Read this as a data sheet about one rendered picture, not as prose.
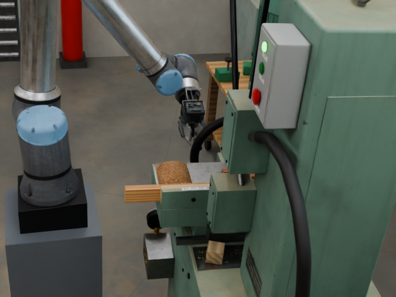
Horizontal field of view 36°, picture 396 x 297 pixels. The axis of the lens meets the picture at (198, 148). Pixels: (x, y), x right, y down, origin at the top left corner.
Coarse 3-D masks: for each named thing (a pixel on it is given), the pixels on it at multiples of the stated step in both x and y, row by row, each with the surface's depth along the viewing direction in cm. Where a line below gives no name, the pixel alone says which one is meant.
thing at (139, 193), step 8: (152, 184) 156; (160, 184) 156; (168, 184) 156; (176, 184) 156; (184, 184) 157; (128, 192) 153; (136, 192) 154; (144, 192) 154; (152, 192) 155; (128, 200) 155; (136, 200) 155; (144, 200) 156; (152, 200) 156
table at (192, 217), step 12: (192, 168) 171; (204, 168) 171; (216, 168) 172; (156, 180) 164; (192, 180) 166; (204, 180) 166; (156, 204) 163; (168, 216) 155; (180, 216) 156; (192, 216) 157; (204, 216) 157
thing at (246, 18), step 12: (240, 0) 383; (252, 0) 364; (240, 12) 384; (252, 12) 361; (240, 24) 385; (252, 24) 362; (240, 36) 386; (252, 36) 363; (240, 48) 388; (252, 48) 365; (240, 60) 389
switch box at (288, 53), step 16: (272, 32) 103; (288, 32) 103; (272, 48) 101; (288, 48) 99; (304, 48) 100; (256, 64) 110; (272, 64) 101; (288, 64) 101; (304, 64) 101; (256, 80) 110; (272, 80) 102; (288, 80) 102; (304, 80) 103; (272, 96) 103; (288, 96) 104; (256, 112) 111; (272, 112) 105; (288, 112) 106; (272, 128) 107
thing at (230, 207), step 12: (216, 180) 135; (228, 180) 135; (252, 180) 136; (216, 192) 132; (228, 192) 132; (240, 192) 133; (252, 192) 133; (216, 204) 133; (228, 204) 134; (240, 204) 135; (252, 204) 135; (216, 216) 135; (228, 216) 136; (240, 216) 136; (252, 216) 137; (216, 228) 137; (228, 228) 138; (240, 228) 138
